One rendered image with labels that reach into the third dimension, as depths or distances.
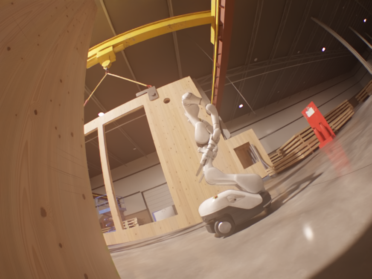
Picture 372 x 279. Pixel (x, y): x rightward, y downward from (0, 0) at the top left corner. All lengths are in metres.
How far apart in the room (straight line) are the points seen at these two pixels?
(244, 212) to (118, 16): 10.90
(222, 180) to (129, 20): 10.61
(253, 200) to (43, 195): 1.30
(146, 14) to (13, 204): 11.09
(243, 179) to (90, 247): 1.32
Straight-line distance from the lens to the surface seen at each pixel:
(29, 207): 0.39
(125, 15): 10.96
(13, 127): 0.43
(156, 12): 11.30
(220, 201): 1.30
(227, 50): 7.19
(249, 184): 1.51
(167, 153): 2.76
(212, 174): 1.48
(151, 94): 3.53
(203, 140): 1.59
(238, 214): 1.33
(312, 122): 5.78
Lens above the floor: 0.34
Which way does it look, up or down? 24 degrees up
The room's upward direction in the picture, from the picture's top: 25 degrees counter-clockwise
